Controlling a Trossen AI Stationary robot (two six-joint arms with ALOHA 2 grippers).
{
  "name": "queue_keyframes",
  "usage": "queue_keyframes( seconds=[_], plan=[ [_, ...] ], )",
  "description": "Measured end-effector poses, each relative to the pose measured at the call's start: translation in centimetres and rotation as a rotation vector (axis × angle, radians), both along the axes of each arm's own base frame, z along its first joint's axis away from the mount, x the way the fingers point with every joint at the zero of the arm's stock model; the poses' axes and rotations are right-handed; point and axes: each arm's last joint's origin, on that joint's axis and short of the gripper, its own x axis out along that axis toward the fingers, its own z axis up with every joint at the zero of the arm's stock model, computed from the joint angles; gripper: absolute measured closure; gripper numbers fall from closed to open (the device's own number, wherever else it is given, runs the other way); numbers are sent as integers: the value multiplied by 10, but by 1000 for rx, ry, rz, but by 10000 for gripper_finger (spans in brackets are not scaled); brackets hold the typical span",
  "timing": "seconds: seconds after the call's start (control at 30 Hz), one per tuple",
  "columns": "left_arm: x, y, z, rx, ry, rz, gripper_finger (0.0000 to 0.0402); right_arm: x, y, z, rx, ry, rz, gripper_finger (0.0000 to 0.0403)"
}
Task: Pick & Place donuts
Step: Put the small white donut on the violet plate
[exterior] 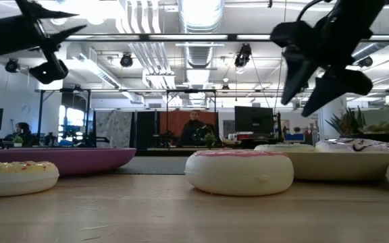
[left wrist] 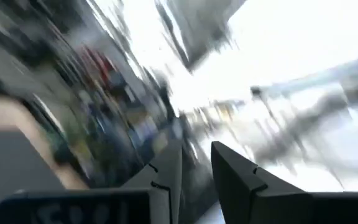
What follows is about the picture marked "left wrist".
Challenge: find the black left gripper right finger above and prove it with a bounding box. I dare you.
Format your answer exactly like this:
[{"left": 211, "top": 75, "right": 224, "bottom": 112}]
[{"left": 210, "top": 141, "right": 311, "bottom": 224}]

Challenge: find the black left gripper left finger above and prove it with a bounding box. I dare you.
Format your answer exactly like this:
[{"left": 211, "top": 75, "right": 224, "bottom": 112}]
[{"left": 120, "top": 143, "right": 183, "bottom": 224}]

